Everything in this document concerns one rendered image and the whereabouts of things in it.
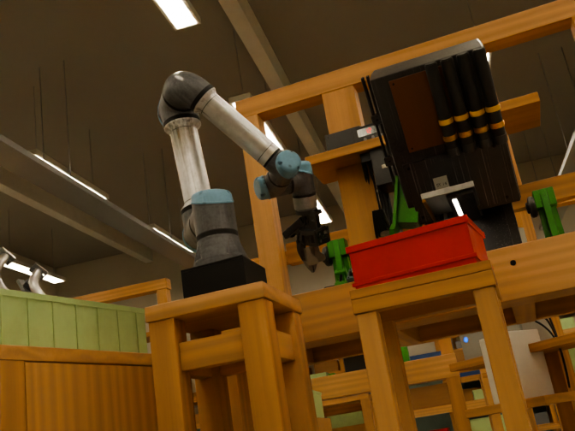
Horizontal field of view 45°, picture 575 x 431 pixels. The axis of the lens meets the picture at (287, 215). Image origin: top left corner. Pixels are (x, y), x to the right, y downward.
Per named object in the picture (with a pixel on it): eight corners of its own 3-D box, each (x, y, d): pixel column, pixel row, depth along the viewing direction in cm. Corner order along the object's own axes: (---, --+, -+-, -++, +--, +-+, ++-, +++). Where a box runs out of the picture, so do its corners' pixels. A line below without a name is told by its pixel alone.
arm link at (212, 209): (199, 229, 186) (192, 182, 190) (191, 245, 198) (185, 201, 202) (243, 227, 190) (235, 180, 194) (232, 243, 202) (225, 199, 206)
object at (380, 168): (419, 174, 262) (411, 138, 267) (376, 185, 266) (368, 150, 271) (424, 184, 273) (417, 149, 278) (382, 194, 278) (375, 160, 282)
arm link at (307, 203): (287, 198, 224) (305, 192, 230) (290, 212, 225) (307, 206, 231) (305, 198, 219) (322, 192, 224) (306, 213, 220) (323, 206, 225)
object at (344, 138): (363, 140, 277) (359, 125, 279) (327, 150, 281) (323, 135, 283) (367, 146, 284) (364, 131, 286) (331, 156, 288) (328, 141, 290)
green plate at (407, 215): (416, 236, 229) (419, 175, 234) (390, 236, 232) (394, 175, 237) (422, 244, 239) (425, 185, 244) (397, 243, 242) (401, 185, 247)
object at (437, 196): (475, 190, 209) (472, 180, 210) (422, 203, 213) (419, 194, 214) (485, 221, 244) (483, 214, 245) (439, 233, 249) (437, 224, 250)
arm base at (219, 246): (241, 256, 182) (235, 221, 185) (186, 269, 184) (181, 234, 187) (256, 269, 196) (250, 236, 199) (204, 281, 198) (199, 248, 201)
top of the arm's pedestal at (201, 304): (264, 296, 167) (262, 280, 169) (145, 322, 175) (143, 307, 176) (302, 314, 197) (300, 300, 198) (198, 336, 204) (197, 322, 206)
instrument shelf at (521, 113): (540, 100, 253) (537, 91, 254) (305, 166, 277) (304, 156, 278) (540, 126, 275) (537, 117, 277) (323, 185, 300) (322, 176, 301)
